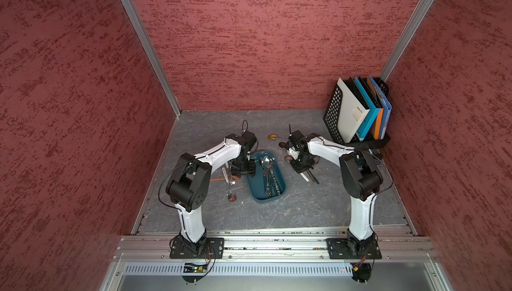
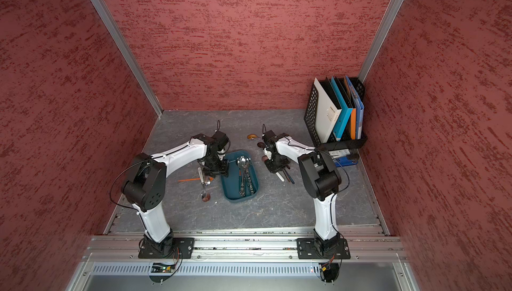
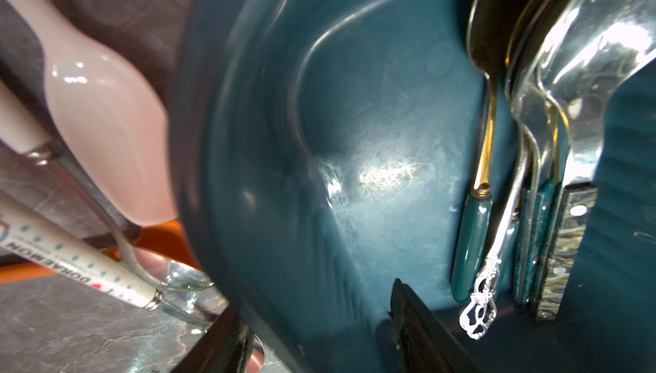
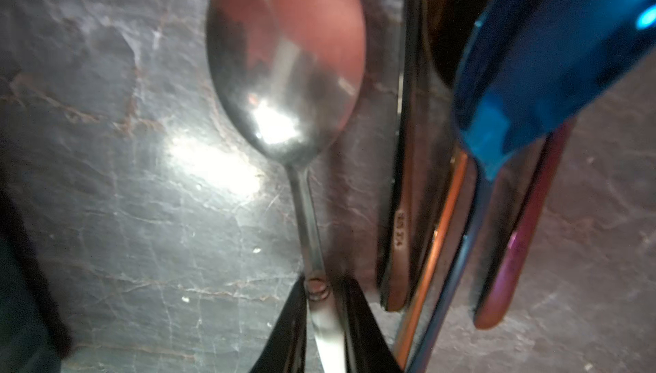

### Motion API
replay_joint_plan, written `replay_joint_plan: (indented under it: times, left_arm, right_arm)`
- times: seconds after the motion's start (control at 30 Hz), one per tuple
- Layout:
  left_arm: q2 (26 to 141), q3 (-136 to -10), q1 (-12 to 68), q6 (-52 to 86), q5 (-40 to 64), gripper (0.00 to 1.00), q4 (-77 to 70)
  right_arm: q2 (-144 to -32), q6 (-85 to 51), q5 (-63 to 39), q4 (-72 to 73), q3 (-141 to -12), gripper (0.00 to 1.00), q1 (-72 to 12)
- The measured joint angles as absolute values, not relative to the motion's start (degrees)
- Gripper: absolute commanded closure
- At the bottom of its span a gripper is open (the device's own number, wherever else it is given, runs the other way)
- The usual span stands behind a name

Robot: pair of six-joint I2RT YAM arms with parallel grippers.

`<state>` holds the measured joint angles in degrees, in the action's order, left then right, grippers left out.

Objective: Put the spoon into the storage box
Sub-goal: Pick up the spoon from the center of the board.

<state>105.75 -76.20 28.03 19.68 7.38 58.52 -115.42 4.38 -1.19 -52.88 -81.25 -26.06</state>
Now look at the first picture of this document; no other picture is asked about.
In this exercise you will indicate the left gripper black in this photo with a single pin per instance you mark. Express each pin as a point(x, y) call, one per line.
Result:
point(250, 171)

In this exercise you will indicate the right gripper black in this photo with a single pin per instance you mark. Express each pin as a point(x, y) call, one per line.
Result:
point(300, 169)

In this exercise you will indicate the white handled spoon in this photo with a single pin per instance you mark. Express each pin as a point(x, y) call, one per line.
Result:
point(303, 174)

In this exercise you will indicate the teal plastic storage box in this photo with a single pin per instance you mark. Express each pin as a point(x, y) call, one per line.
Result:
point(256, 182)

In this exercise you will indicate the ornate silver spoon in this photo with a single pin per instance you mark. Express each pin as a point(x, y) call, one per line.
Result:
point(273, 177)

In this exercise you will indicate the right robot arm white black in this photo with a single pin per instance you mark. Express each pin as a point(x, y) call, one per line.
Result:
point(360, 175)

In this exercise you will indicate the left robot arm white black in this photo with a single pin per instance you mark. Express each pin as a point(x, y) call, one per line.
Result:
point(189, 182)

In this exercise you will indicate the copper bowl spoon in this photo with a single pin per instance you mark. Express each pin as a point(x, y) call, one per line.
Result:
point(231, 196)

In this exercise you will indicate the gold spoon at back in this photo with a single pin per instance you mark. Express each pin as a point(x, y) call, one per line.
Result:
point(273, 137)

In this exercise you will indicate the black mesh file rack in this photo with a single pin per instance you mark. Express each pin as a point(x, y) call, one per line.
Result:
point(330, 117)

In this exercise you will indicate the white folder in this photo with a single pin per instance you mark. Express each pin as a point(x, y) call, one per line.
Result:
point(351, 113)

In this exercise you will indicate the orange folder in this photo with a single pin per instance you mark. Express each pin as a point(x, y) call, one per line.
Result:
point(376, 127)

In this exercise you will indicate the teal folder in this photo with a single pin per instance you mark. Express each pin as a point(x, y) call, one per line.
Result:
point(374, 109)

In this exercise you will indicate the blue folder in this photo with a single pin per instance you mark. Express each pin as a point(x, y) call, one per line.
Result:
point(386, 106)

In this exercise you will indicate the orange handled spoon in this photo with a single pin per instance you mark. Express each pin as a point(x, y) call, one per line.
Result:
point(220, 179)

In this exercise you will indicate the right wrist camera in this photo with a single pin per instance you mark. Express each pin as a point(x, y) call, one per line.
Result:
point(296, 141)

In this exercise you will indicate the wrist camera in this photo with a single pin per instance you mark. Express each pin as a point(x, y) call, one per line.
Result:
point(247, 141)
point(296, 141)

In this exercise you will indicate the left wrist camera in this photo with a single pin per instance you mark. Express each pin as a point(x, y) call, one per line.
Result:
point(247, 141)

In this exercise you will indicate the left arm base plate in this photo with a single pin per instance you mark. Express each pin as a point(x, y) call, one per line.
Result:
point(209, 248)

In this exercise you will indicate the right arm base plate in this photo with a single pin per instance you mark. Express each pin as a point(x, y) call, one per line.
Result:
point(353, 249)

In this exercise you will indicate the aluminium front rail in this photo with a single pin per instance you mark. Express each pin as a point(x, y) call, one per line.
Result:
point(273, 248)

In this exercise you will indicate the perforated cable tray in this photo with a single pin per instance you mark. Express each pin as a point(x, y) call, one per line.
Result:
point(290, 269)

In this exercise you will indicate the left corner aluminium post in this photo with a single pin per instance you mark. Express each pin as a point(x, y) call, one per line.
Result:
point(137, 23)

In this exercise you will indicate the corner aluminium post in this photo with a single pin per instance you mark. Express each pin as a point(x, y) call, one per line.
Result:
point(137, 23)
point(406, 36)

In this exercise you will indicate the right corner aluminium post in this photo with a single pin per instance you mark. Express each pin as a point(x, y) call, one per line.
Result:
point(406, 36)

